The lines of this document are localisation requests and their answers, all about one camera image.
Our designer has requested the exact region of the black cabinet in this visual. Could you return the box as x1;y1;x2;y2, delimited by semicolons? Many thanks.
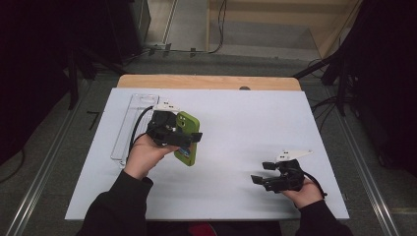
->
104;0;152;65

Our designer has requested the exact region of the person's right hand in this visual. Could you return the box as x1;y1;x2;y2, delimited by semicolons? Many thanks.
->
281;178;325;209

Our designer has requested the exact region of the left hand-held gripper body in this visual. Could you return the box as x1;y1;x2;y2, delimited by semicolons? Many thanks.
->
147;100;193;148

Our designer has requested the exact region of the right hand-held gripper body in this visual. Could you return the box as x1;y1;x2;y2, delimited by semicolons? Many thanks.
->
262;149;313;194

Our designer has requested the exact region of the left hand-held gripper cable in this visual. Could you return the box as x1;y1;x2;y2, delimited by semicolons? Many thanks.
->
129;104;155;155

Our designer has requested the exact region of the wooden table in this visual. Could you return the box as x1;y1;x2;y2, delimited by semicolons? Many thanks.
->
116;74;302;92

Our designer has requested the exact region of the white board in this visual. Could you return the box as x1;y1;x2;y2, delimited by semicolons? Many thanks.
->
64;87;350;221

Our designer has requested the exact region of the hand-held gripper cable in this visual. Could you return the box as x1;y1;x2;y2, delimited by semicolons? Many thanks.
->
129;104;155;155
303;170;328;200

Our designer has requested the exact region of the bundle of black cables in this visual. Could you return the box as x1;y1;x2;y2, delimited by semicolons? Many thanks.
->
309;94;342;134

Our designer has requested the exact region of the right hand-held gripper cable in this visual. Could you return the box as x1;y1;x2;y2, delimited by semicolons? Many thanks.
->
303;170;328;200

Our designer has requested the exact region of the black floor cable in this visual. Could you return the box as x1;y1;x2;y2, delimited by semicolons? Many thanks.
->
122;0;228;65

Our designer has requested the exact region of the black metal stand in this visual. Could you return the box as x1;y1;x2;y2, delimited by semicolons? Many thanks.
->
292;48;350;117
65;45;129;111

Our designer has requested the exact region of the green cartoon phone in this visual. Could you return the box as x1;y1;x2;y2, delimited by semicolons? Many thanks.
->
173;110;201;167

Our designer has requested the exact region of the aluminium floor rail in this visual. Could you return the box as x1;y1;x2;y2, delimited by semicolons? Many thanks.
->
4;80;94;236
323;87;401;236

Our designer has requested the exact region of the clear plastic box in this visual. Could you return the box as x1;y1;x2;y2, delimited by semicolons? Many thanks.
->
110;92;161;169

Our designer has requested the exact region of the person's dark clothing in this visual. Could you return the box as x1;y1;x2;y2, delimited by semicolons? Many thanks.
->
146;220;283;236

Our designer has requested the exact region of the person's left hand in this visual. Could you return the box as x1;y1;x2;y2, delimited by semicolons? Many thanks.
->
123;132;180;181

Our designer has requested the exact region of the wooden shelf unit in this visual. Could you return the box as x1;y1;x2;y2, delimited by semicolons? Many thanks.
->
205;0;363;61

